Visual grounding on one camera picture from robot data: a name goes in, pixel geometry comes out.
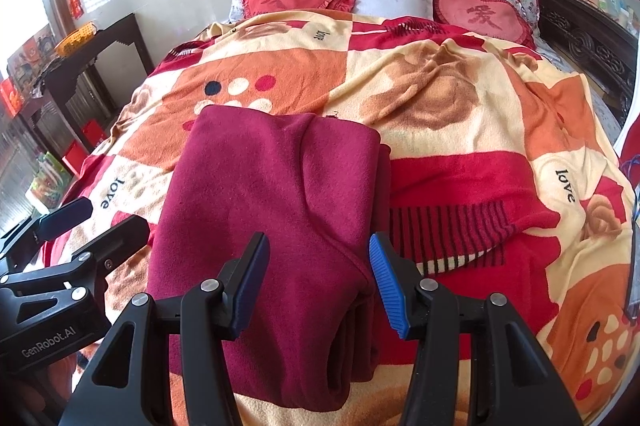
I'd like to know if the stack of colourful boxes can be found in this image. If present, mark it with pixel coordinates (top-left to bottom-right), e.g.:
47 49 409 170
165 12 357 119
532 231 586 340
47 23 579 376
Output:
0 26 57 117

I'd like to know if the maroon fleece hoodie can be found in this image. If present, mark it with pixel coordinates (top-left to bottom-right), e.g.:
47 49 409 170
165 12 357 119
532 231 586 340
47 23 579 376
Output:
147 104 393 413

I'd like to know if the dark wooden table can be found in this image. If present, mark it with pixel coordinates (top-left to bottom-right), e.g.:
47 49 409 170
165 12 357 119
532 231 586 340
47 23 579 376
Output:
10 13 156 151

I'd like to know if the colourful picture box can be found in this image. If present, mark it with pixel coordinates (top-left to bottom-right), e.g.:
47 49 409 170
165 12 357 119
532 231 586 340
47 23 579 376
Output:
27 151 73 211

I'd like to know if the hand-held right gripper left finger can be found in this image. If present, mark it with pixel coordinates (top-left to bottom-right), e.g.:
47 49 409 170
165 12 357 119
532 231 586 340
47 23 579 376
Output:
70 232 271 426

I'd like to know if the red orange checked blanket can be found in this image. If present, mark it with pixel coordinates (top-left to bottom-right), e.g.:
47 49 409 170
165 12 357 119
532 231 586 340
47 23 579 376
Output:
42 8 640 426

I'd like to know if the orange plastic basket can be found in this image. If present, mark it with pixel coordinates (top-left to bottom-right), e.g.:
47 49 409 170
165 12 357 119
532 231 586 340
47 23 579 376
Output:
54 22 97 56

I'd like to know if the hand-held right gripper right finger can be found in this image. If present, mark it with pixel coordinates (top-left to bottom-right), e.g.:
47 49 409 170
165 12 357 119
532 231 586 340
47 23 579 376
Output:
368 232 583 426

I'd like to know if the person's left hand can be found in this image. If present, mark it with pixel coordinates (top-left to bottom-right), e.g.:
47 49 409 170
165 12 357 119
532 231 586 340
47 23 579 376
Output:
0 371 56 426

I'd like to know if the dark carved wooden bed frame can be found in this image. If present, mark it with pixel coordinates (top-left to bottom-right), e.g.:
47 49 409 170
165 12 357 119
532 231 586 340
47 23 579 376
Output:
522 0 640 131

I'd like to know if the blue and red cable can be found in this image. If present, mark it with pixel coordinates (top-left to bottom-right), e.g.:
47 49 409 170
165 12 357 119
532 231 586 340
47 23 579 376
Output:
621 156 640 217

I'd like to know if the red cloth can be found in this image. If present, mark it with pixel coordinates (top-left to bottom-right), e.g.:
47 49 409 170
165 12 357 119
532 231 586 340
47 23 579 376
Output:
620 116 640 171

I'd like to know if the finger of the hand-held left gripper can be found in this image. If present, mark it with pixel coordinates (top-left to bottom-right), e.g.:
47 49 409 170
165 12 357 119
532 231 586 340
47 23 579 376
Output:
27 197 94 247
0 215 151 301

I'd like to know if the red gift box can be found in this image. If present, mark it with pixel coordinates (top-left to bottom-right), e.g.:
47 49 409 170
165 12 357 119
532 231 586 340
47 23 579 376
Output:
60 141 92 171
80 120 108 147

